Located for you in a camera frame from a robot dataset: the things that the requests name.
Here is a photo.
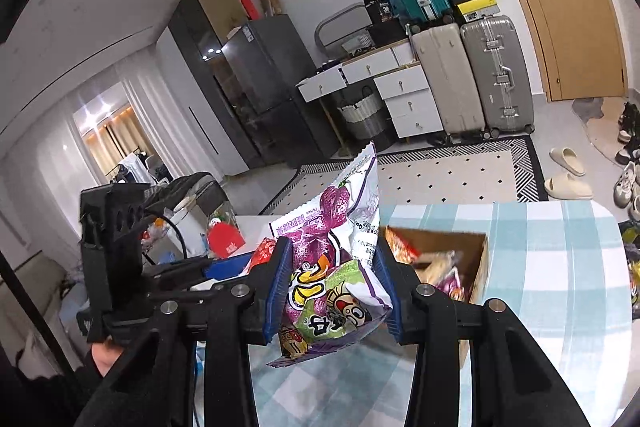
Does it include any silver suitcase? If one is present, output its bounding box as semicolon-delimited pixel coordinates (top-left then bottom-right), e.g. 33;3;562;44
460;15;535;138

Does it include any red chips bag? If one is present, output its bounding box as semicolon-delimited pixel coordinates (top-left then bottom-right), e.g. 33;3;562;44
384;227;420;265

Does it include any beige slipper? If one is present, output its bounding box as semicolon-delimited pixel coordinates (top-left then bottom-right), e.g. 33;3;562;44
549;147;586;176
544;172;593;200

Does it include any red gift bag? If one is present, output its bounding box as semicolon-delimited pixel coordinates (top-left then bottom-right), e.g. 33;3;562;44
207;221;245;259

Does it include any purple candy bag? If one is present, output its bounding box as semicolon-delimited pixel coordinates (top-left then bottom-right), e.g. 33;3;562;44
268;143;393;369

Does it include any red white balloon glue packet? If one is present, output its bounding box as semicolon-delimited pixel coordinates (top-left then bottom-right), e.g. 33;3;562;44
246;237;277;272

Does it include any brown SF cardboard box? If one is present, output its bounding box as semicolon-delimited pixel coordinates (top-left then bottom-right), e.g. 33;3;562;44
373;225;489;346

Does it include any small purple snack packet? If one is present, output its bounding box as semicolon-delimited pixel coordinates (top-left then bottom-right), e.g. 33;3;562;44
436;267;466;301

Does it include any person left hand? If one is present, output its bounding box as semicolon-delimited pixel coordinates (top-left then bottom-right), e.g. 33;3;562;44
90;338;124;376

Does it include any woven laundry basket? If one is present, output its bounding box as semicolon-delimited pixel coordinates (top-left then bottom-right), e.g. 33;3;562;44
337;91;387;141

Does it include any teal plaid tablecloth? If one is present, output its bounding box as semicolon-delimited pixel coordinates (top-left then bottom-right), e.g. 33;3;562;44
250;200;632;426

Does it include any black cable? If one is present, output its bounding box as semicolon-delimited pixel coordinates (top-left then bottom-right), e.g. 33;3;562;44
142;211;190;268

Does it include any white drawer desk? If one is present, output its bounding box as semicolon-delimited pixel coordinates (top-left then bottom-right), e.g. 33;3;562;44
297;39;444;139

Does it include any beige suitcase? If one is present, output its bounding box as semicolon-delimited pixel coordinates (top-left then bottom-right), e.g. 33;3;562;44
410;23;486;139

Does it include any black refrigerator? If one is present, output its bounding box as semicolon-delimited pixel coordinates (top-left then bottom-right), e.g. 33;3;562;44
167;0;344;170

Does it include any patterned floor rug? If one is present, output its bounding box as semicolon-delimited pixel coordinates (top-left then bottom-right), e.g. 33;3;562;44
259;134;550;217

